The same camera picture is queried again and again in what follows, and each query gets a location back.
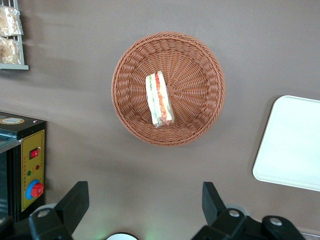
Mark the beige plastic tray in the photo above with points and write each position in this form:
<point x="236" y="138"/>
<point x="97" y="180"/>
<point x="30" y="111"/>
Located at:
<point x="290" y="142"/>

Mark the clear bag of snacks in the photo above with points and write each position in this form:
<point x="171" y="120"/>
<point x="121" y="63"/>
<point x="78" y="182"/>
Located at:
<point x="8" y="51"/>
<point x="8" y="21"/>

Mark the plastic-wrapped sandwich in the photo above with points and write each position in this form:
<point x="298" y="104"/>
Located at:
<point x="159" y="100"/>

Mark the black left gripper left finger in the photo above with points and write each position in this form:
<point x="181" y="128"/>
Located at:
<point x="72" y="205"/>

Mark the black food warmer yellow panel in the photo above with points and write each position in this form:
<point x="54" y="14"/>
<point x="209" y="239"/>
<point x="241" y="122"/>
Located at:
<point x="32" y="150"/>

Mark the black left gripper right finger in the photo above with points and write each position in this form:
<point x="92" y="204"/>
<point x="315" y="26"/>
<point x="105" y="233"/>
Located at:
<point x="212" y="205"/>

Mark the tray of packaged snacks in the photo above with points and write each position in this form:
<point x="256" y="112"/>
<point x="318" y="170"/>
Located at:
<point x="23" y="50"/>

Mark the round brown wicker basket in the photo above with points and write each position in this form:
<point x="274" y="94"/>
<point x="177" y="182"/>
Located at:
<point x="195" y="75"/>

